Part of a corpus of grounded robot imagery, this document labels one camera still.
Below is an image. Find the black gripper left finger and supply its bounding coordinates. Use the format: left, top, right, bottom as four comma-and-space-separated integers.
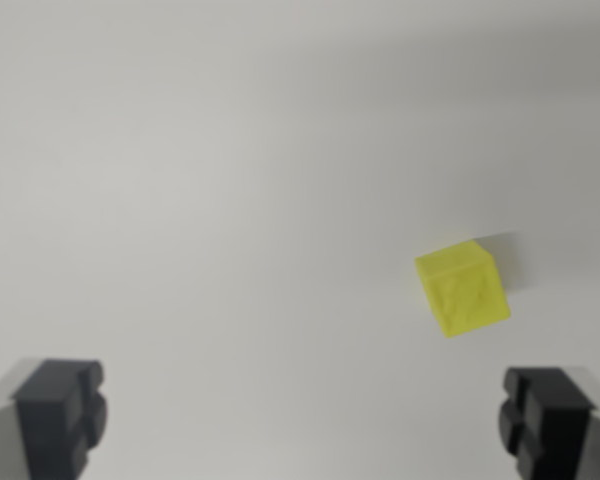
0, 357, 109, 480

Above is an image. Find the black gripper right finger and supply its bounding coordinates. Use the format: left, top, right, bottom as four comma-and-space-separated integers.
497, 365, 600, 480

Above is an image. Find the yellow embossed cube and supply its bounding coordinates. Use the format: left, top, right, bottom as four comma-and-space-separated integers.
413, 239, 512, 340

